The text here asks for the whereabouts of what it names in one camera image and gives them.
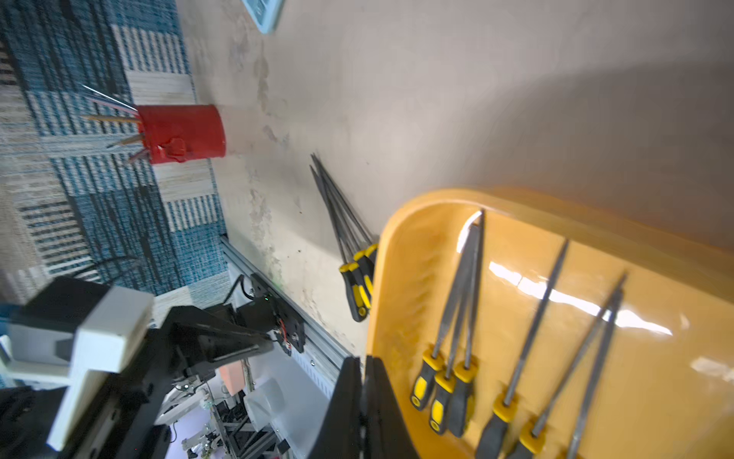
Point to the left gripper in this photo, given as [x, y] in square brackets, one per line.
[120, 422]

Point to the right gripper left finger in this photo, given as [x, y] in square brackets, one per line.
[340, 433]

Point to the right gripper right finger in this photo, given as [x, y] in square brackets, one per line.
[385, 433]

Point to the yellow plastic storage tray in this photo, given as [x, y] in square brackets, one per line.
[666, 389]

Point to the red pen cup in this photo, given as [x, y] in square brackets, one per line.
[181, 133]

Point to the light blue calculator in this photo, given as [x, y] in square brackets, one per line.
[264, 13]

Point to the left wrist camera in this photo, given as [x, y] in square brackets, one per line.
[76, 333]

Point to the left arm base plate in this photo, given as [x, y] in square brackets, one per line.
[258, 307]

